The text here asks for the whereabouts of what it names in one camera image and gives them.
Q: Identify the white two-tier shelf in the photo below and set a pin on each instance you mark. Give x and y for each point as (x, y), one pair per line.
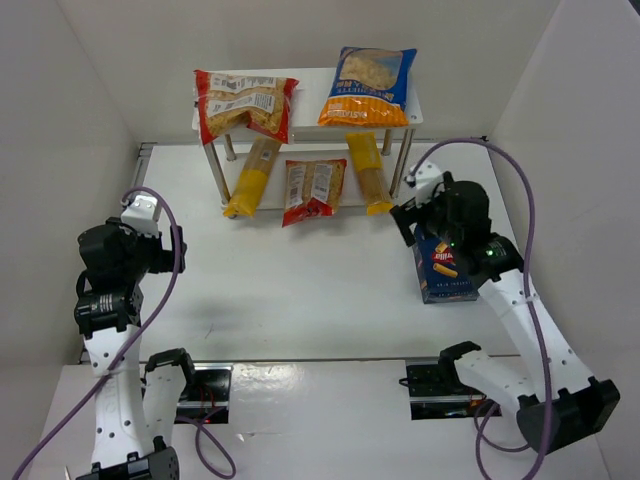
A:
(307, 139)

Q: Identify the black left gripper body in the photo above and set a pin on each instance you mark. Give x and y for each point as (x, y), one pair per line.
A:
(175, 248)

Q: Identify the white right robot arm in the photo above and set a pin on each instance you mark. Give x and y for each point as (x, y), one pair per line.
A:
(559, 401)

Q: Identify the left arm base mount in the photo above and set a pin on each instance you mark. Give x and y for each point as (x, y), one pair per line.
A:
(210, 392)

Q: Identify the yellow spaghetti pack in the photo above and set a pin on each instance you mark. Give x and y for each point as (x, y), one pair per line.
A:
(253, 179)
(368, 167)

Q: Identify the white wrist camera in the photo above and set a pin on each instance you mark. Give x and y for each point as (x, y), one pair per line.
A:
(424, 181)
(142, 215)

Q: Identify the left yellow spaghetti pack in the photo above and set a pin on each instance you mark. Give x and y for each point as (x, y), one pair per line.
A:
(253, 179)

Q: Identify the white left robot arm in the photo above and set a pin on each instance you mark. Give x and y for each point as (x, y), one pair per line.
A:
(135, 405)

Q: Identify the small red pasta bag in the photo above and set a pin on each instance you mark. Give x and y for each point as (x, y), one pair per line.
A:
(313, 189)

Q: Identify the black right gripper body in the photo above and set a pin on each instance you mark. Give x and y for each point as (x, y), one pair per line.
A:
(416, 214)

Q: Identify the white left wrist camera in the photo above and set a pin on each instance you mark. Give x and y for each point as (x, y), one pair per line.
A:
(142, 215)

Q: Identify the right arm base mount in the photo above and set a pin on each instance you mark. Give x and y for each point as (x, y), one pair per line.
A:
(432, 397)

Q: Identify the blue orange pasta bag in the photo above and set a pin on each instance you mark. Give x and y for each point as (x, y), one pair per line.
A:
(369, 89)

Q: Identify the blue rigatoni pasta box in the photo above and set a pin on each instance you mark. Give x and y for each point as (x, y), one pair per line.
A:
(440, 279)

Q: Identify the right yellow spaghetti pack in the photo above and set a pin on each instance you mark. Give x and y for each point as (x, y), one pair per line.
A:
(368, 167)

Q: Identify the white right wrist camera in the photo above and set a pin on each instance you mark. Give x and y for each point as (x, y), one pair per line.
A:
(424, 181)

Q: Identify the red pasta bag on shelf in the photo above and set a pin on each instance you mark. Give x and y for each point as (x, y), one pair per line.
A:
(260, 103)

